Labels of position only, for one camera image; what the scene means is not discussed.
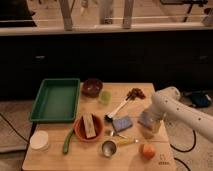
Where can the green cucumber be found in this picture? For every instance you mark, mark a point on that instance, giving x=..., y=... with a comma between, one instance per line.
x=65, y=148

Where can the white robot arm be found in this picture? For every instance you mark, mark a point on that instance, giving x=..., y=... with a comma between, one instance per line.
x=167, y=102

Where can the green plastic cup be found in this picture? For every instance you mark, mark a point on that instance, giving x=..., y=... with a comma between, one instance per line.
x=104, y=97

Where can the orange bowl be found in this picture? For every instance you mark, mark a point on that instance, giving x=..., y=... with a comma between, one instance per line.
x=80, y=130

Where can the wooden block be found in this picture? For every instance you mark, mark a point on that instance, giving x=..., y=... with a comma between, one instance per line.
x=89, y=126

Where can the orange fruit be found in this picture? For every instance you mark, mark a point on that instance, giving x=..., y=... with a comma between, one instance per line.
x=147, y=151

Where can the blue sponge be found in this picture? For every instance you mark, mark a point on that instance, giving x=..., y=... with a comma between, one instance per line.
x=122, y=124

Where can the white handled brush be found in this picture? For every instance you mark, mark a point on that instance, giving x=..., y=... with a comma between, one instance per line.
x=109, y=117

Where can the small metal spoon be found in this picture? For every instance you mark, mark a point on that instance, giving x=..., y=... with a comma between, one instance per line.
x=113, y=133

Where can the grey-blue towel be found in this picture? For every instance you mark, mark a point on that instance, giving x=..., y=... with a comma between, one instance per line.
x=145, y=120

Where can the dark blue bag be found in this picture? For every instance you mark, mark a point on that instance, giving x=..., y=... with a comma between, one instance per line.
x=200, y=99

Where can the metal measuring cup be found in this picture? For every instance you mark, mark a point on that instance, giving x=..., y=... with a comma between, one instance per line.
x=109, y=147

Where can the green plastic tray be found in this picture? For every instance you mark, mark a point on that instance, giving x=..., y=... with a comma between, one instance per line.
x=56, y=101

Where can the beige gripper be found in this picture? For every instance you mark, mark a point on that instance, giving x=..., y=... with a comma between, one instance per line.
x=150, y=133

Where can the brown dried food pile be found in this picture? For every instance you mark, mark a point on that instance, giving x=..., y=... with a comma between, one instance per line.
x=135, y=92

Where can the dark red bowl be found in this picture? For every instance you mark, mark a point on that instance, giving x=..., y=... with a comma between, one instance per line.
x=92, y=87

